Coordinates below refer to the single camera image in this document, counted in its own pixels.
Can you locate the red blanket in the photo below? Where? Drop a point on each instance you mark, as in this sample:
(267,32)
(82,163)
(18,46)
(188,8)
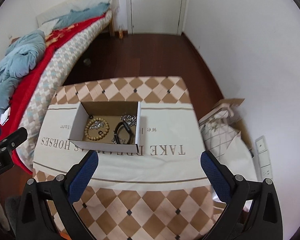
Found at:
(22,94)

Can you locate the checked white bag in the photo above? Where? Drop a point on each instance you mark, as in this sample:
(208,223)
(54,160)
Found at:
(226,143)

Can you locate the white pillow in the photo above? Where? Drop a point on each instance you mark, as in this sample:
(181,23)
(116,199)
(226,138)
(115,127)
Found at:
(65,7)

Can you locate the white door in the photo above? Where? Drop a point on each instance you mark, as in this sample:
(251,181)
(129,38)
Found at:
(156,16)

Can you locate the diamond pattern table cloth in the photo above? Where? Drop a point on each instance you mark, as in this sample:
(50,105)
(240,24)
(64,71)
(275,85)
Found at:
(160,192)

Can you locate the orange drink bottle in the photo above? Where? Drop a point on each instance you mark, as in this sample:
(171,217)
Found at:
(120,31)

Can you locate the blue quilt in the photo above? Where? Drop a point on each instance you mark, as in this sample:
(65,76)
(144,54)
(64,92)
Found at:
(25,53)

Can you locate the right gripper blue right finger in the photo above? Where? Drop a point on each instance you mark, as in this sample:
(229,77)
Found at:
(218,175)

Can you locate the white paper on bed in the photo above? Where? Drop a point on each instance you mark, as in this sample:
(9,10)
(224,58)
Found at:
(5,116)

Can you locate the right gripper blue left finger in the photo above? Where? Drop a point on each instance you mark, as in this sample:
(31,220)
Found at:
(80,174)

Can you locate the black smart band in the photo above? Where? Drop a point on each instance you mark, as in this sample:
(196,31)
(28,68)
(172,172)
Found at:
(123,133)

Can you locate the white cardboard box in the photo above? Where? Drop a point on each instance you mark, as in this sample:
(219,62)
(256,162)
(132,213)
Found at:
(94,123)

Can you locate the white power strip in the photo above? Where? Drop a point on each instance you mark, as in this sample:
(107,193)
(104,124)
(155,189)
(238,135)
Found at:
(264,158)

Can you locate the wooden bed frame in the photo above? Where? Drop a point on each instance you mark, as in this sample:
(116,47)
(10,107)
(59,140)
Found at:
(112,27)

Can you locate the checked bed mattress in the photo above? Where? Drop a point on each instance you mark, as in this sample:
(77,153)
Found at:
(67,47)

